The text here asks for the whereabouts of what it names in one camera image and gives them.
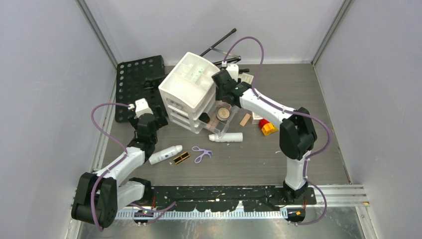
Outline beige powder jar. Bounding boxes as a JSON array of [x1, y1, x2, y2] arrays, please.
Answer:
[[216, 107, 230, 121]]

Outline white plastic drawer organizer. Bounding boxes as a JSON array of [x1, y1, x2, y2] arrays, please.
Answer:
[[158, 52, 239, 136]]

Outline black round jar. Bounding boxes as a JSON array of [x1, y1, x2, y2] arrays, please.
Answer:
[[198, 112, 211, 123]]

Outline nude eyeshadow palette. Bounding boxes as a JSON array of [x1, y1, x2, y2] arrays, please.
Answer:
[[206, 119, 219, 131]]

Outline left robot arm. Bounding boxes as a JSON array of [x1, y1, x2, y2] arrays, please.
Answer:
[[71, 112, 168, 230]]

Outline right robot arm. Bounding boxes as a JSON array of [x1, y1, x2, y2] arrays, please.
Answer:
[[211, 70, 317, 205]]

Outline white sachet packet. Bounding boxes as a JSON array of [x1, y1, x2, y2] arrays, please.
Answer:
[[239, 73, 254, 85]]

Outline large white spray bottle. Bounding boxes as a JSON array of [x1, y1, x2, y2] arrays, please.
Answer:
[[148, 145, 183, 165]]

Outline beige concealer stick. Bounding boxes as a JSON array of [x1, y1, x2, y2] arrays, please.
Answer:
[[239, 114, 251, 126]]

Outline white barcode packet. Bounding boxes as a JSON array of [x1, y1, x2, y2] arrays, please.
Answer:
[[252, 113, 263, 124]]

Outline black music stand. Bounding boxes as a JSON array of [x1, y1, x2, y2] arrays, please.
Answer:
[[114, 27, 250, 123]]

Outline small white bottle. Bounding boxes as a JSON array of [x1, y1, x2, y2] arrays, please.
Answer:
[[209, 132, 243, 142]]

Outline black gold lipstick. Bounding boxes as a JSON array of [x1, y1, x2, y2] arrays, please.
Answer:
[[173, 152, 190, 165]]

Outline yellow red toy block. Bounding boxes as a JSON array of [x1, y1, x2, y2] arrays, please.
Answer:
[[258, 119, 278, 136]]

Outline purple eyelash curler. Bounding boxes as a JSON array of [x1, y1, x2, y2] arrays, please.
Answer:
[[192, 146, 212, 164]]

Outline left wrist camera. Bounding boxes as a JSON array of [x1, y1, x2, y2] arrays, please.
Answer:
[[128, 98, 153, 118]]

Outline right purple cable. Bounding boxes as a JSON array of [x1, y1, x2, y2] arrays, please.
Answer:
[[222, 36, 333, 226]]

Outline purple cable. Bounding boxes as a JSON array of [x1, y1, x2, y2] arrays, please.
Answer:
[[222, 36, 333, 226], [90, 102, 177, 232]]

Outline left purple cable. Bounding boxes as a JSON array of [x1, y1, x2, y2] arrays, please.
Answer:
[[90, 102, 177, 232]]

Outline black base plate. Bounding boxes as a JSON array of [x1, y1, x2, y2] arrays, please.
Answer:
[[134, 185, 317, 212]]

